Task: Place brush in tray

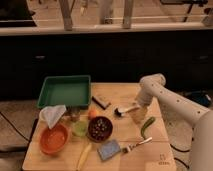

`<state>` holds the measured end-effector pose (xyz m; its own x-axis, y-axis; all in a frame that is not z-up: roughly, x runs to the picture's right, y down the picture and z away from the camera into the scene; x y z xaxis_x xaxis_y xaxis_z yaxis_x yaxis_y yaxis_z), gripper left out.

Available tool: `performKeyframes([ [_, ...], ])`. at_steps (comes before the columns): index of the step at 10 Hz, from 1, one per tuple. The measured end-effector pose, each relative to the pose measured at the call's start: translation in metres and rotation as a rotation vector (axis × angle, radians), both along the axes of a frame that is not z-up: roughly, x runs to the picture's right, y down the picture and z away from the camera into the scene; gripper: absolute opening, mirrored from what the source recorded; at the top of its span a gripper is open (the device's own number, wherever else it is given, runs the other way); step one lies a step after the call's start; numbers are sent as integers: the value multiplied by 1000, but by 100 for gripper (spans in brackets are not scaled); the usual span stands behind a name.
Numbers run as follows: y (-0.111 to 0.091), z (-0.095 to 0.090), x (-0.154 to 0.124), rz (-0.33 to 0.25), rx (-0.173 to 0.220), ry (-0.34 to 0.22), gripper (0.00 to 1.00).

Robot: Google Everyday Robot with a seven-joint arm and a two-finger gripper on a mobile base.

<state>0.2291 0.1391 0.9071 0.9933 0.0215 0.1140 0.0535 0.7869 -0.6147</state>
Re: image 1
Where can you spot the silver fork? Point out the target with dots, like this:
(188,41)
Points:
(129,148)

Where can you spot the white handled dish brush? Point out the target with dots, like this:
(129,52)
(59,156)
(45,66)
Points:
(121,111)

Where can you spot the white crumpled cloth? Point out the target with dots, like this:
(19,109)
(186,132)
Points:
(52,114)

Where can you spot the green chili pepper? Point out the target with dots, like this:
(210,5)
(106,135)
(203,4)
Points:
(148,123)

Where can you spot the yellow banana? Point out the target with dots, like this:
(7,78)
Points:
(83,157)

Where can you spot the orange plastic bowl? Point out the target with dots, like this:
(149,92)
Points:
(53,140)

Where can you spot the light green small cup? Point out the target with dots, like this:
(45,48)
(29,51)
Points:
(79,128)

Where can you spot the blue sponge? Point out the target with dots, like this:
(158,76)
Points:
(108,150)

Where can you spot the dark brown bowl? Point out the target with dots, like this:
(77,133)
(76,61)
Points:
(99,129)

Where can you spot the green plastic tray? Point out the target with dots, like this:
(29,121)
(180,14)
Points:
(71,91)

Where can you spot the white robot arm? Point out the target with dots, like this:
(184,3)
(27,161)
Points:
(199,117)

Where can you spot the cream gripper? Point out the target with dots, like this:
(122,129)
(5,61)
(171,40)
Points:
(138,114)

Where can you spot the orange fruit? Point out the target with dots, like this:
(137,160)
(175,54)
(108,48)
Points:
(92,113)

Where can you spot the small glass jar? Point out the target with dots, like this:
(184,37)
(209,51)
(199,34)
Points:
(74,114)

